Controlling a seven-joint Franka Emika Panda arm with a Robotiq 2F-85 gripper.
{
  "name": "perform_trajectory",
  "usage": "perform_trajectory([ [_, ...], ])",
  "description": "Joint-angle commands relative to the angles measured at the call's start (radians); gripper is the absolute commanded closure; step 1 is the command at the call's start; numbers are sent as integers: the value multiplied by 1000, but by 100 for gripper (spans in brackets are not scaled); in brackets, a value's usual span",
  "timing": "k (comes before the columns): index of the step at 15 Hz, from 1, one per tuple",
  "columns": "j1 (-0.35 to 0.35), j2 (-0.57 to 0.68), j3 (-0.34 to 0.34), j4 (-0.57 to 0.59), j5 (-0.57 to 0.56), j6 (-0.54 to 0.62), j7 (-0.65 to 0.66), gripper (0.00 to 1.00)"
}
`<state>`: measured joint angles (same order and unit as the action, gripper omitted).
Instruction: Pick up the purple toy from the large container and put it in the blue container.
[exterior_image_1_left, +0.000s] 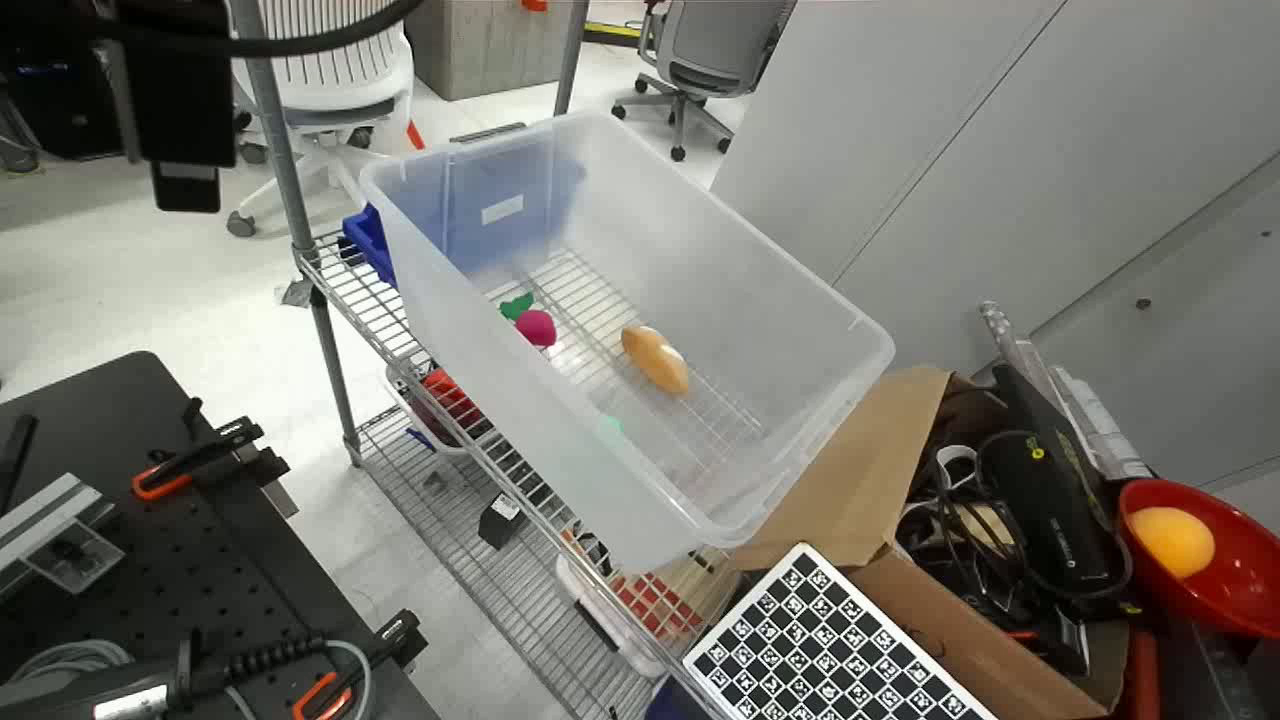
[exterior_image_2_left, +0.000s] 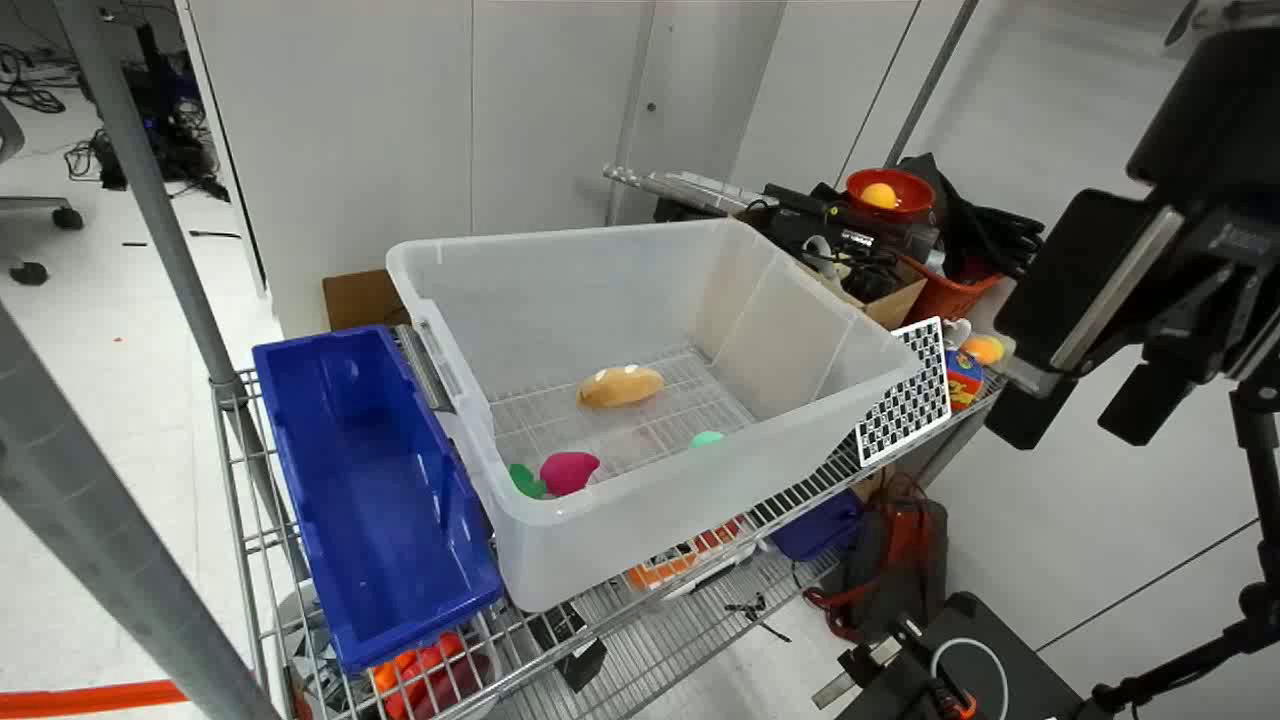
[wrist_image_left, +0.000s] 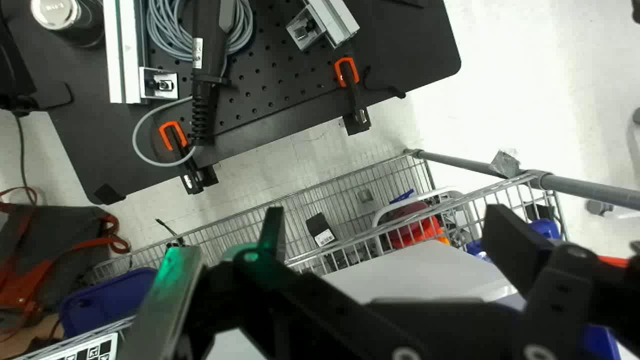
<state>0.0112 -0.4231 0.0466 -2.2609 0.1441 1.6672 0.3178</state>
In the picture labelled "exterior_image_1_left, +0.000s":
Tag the orange toy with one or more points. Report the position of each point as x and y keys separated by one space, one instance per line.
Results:
x=657 y=362

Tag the small teal toy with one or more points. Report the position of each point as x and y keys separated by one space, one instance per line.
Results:
x=611 y=425

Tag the pink and green toy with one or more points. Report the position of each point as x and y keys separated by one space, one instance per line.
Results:
x=539 y=330

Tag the large clear plastic container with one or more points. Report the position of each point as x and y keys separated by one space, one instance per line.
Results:
x=745 y=321

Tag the blue container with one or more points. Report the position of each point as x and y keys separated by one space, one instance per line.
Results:
x=367 y=241

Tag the red parts bin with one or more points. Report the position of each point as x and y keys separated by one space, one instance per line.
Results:
x=451 y=396

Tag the small black power adapter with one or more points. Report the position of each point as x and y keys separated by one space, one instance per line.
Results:
x=503 y=520

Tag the red plastic basket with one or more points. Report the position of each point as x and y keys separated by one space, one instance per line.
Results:
x=660 y=606

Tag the brown cardboard box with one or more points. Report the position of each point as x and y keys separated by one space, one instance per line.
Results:
x=865 y=465

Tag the grey office chair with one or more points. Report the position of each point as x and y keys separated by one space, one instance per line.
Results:
x=705 y=47

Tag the black white checkerboard panel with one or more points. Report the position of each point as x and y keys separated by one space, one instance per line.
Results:
x=814 y=645

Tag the grey cabinet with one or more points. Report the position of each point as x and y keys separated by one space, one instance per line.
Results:
x=485 y=43

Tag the orange black bar clamp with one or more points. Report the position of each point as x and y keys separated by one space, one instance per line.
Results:
x=380 y=641
x=215 y=458

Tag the white mesh office chair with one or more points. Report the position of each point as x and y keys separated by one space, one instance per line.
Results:
x=334 y=67

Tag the black hanging device box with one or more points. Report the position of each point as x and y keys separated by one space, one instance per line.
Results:
x=174 y=95

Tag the yellow ball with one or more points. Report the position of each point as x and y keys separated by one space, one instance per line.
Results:
x=1173 y=540

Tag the red bowl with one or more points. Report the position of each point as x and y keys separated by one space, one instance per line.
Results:
x=1242 y=572

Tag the aluminium rail bracket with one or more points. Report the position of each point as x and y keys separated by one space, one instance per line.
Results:
x=55 y=526

